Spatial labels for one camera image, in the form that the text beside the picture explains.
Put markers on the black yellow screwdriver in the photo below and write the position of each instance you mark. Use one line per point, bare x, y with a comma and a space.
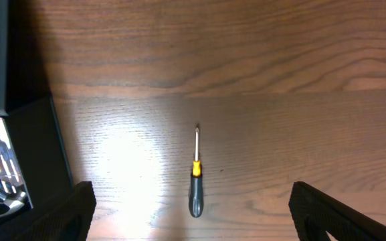
196, 196

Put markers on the small black-handled claw hammer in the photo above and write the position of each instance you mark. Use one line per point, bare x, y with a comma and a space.
14, 201

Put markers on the dark green open box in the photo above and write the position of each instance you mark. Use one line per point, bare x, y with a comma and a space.
27, 107

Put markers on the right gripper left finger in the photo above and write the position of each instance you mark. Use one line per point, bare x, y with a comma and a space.
67, 217

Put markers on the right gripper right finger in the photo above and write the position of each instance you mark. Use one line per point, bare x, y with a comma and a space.
318, 216

